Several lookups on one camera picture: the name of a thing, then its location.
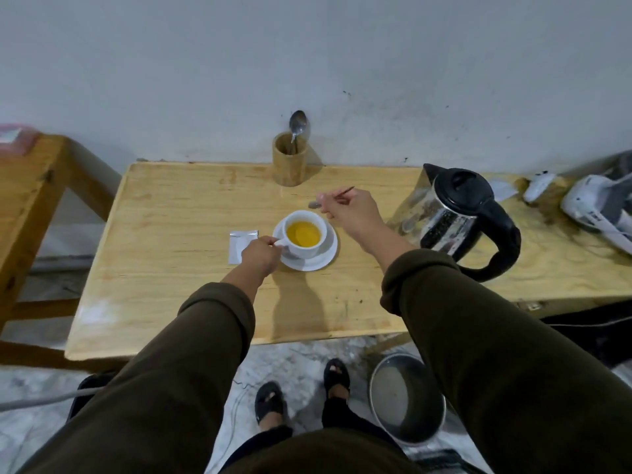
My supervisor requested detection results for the person's right hand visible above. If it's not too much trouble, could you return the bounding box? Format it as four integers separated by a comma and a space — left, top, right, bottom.
316, 188, 387, 242

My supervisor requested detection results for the person's left hand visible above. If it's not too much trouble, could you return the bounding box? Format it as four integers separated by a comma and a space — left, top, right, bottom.
240, 236, 284, 280

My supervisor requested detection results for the metal teaspoon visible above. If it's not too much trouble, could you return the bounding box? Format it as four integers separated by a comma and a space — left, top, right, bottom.
308, 186, 355, 210

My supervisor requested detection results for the white tea cup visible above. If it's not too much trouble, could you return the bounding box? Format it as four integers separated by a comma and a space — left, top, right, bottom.
274, 210, 328, 259

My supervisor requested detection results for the person's right forearm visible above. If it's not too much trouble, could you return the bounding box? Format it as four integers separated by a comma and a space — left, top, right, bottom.
353, 224, 632, 474

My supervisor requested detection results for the person's left forearm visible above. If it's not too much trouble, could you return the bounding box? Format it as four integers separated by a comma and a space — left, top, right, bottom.
20, 265, 262, 474

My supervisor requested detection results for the yellow tea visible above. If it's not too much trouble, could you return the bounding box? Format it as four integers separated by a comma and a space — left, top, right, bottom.
287, 221, 322, 248

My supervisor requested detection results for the white sachet packet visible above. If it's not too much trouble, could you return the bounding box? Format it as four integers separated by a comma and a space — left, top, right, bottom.
228, 230, 259, 265

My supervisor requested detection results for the bamboo utensil holder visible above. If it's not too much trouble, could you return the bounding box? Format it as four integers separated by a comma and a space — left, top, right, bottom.
273, 131, 310, 187

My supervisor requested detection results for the white saucer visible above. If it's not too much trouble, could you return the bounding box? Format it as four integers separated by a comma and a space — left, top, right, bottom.
273, 217, 339, 272

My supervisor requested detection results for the metal spoon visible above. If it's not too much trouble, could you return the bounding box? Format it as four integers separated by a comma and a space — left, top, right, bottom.
289, 110, 308, 154

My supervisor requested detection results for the black steel electric kettle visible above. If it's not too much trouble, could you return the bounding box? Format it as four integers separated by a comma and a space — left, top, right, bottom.
395, 164, 522, 283

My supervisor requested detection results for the person's right black sandal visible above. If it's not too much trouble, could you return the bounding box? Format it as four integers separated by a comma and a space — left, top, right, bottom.
323, 358, 351, 393

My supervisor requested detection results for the person's black sandal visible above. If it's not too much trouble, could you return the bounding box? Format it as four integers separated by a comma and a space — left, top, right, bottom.
255, 381, 286, 425
323, 358, 351, 393

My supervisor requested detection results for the person's left black sandal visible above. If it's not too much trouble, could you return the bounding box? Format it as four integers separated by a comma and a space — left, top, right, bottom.
255, 381, 286, 425

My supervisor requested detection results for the white paper scrap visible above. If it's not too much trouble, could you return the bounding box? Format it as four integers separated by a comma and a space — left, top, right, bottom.
489, 180, 518, 203

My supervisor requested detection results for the person's right leg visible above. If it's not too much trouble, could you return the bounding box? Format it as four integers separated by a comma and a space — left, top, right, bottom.
322, 385, 396, 447

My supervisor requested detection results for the person's leg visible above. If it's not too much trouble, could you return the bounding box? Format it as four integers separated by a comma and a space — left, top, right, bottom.
322, 385, 396, 447
220, 412, 294, 474

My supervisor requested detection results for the person's left leg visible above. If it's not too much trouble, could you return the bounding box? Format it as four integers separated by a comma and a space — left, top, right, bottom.
220, 412, 294, 474

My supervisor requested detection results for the metal pot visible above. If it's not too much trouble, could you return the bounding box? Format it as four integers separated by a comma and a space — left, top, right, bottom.
369, 354, 447, 446

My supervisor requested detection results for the small white controller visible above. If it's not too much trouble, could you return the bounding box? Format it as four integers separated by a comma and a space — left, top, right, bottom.
522, 171, 558, 204

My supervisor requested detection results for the olive green shirt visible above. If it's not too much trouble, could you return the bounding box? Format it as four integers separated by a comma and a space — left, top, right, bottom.
222, 429, 426, 474

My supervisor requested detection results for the black stool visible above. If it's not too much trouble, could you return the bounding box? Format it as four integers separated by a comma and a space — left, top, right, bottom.
66, 372, 118, 422

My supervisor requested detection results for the wooden bench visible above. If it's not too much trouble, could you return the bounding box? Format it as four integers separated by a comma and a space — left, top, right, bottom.
0, 134, 122, 372

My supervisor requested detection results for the white headset device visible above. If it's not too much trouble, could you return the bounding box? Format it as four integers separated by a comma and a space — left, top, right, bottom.
560, 150, 632, 255

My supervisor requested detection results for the grey cable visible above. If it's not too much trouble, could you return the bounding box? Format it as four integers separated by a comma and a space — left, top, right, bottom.
0, 387, 102, 413

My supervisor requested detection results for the thin white cable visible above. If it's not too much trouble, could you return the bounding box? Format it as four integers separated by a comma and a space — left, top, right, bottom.
543, 316, 632, 329

